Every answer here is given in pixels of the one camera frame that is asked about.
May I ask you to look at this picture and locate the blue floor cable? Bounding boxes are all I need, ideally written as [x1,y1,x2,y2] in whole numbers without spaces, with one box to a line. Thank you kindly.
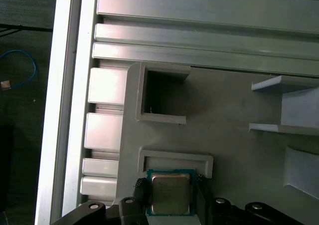
[0,49,38,90]

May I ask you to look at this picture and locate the silver-topped CPU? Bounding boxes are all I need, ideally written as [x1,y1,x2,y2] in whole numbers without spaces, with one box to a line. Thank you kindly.
[146,169,196,217]

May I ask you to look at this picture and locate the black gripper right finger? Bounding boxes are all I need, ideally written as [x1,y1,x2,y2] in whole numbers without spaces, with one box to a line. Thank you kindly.
[195,174,287,225]

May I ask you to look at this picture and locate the grey plastic parts rack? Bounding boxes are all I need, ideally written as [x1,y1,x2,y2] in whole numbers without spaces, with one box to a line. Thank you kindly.
[116,61,319,225]

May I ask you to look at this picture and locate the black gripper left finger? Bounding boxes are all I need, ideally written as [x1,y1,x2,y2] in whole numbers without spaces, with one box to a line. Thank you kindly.
[51,177,149,225]

